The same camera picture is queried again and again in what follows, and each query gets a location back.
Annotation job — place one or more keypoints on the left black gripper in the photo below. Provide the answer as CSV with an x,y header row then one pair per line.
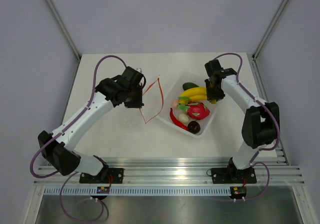
x,y
138,103

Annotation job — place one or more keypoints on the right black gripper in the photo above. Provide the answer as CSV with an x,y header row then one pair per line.
x,y
211,96

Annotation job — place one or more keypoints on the yellow banana bunch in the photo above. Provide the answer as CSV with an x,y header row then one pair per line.
x,y
193,94

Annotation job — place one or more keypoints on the red dragon fruit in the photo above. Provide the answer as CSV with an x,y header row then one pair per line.
x,y
195,110

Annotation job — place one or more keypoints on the clear zip bag orange zipper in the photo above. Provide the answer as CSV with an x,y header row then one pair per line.
x,y
132,119

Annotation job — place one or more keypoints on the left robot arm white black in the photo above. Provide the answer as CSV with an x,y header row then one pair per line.
x,y
58,146

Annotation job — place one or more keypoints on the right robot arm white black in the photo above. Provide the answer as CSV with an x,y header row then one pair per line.
x,y
260,128

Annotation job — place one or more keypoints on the green avocado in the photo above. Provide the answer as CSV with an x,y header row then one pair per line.
x,y
189,85

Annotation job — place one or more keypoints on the white plastic perforated basket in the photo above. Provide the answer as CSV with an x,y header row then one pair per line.
x,y
174,92

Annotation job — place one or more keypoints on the white egg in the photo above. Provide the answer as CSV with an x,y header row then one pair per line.
x,y
183,118

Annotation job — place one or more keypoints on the dark purple mangosteen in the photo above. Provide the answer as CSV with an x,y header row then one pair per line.
x,y
194,127

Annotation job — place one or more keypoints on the pink peach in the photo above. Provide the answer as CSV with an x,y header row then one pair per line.
x,y
175,103

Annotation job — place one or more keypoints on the red chili pepper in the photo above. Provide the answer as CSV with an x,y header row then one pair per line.
x,y
176,121

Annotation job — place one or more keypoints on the right small circuit board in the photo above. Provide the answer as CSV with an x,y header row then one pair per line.
x,y
238,191

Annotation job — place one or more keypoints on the small circuit board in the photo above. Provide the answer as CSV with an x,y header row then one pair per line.
x,y
103,190
238,191

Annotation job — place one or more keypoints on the left small circuit board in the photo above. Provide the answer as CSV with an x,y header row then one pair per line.
x,y
103,190

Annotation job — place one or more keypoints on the aluminium mounting rail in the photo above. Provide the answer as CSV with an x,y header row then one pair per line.
x,y
195,171

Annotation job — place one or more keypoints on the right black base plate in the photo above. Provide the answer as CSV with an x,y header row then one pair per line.
x,y
225,175

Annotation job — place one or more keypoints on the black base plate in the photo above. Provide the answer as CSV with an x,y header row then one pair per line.
x,y
108,175
225,175

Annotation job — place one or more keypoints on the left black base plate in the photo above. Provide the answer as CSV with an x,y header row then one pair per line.
x,y
108,175

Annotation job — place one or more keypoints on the left aluminium frame post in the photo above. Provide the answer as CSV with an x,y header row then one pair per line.
x,y
62,28

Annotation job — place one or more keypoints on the aluminium frame post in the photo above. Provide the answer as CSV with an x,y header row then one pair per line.
x,y
62,28
270,28

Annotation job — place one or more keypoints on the white slotted cable duct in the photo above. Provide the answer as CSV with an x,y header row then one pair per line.
x,y
153,191

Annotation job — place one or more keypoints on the right aluminium frame post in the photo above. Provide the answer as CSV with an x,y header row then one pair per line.
x,y
270,28

